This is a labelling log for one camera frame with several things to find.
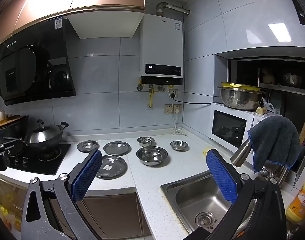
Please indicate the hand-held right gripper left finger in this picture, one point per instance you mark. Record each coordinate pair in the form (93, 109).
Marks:
(87, 175)

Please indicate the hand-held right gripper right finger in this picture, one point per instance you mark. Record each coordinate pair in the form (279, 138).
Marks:
(221, 177)

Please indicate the small steel bowl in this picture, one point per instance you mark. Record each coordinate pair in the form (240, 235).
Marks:
(179, 145)
(145, 141)

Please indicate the large steel bowl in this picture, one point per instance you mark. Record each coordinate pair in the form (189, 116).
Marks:
(152, 156)

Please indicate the large steel plate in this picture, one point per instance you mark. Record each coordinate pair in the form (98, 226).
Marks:
(112, 167)

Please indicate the small steel plate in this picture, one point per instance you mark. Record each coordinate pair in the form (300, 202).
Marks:
(87, 146)

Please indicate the steel faucet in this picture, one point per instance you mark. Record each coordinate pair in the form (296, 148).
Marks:
(240, 155)

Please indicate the black gas stove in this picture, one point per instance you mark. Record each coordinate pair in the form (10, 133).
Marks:
(30, 162)

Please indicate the steel sink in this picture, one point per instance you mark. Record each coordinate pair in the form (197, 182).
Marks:
(192, 197)

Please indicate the black pan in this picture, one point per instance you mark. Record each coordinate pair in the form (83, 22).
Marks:
(12, 130)

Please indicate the medium steel plate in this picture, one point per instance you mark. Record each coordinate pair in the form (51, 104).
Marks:
(117, 148)

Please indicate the sink drain strainer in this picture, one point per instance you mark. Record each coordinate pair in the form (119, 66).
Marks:
(205, 220)

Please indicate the steel wok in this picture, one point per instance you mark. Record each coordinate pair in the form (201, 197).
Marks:
(42, 146)

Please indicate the white microwave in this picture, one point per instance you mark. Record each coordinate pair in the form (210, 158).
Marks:
(227, 127)

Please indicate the steel wok lid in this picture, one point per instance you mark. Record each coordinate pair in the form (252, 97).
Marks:
(42, 135)

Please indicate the grey cloth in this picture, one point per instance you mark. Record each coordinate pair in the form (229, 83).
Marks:
(275, 137)

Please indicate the ginger piece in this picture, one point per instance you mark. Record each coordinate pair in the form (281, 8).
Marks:
(260, 110)

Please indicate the large steel basin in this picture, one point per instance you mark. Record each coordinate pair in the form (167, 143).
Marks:
(240, 100)

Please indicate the yellow detergent bottle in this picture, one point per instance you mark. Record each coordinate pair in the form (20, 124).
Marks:
(298, 202)

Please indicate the white plastic bag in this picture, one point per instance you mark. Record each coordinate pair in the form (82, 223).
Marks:
(270, 107)

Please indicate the yellow plate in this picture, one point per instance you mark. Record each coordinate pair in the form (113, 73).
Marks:
(240, 85)

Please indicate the black range hood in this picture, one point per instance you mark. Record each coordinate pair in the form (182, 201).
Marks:
(30, 67)

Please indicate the metal water valve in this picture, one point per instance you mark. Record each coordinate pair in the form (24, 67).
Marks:
(139, 87)
(162, 88)

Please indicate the steel bowl on shelf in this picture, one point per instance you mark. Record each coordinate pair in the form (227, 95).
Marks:
(292, 79)

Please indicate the white water heater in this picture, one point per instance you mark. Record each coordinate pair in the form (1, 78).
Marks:
(160, 45)

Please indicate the grey exhaust pipe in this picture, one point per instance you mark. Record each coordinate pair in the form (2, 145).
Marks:
(162, 7)

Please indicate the wall outlet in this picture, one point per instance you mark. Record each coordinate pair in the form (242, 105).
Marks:
(177, 108)
(175, 91)
(168, 109)

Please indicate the white hood duct cover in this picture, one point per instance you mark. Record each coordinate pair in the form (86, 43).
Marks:
(105, 25)

